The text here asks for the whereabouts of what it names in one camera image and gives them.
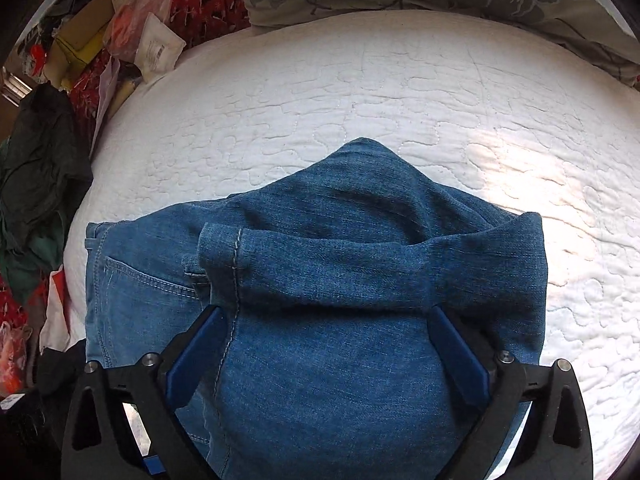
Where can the blue denim pants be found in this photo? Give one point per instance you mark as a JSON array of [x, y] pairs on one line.
[[325, 270]]

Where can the red floral cushion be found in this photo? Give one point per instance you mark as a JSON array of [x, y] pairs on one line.
[[210, 5]]

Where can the white quilted mattress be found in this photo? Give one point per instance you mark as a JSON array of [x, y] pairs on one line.
[[350, 85]]

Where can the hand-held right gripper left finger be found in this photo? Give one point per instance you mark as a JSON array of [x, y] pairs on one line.
[[192, 355]]

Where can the cardboard box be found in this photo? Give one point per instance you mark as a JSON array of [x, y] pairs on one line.
[[80, 42]]

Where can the dark green garment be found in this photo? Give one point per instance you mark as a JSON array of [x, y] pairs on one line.
[[40, 175]]

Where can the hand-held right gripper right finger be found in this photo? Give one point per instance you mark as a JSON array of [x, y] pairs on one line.
[[460, 355]]

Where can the clear plastic bag orange contents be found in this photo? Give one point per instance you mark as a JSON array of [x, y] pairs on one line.
[[130, 20]]

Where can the white paper packet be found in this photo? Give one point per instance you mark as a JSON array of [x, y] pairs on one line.
[[157, 47]]

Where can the pile of mixed clothes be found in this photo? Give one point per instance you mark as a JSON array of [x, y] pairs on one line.
[[75, 0]]

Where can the black crumpled cloth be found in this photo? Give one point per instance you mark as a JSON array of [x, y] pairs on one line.
[[57, 365]]

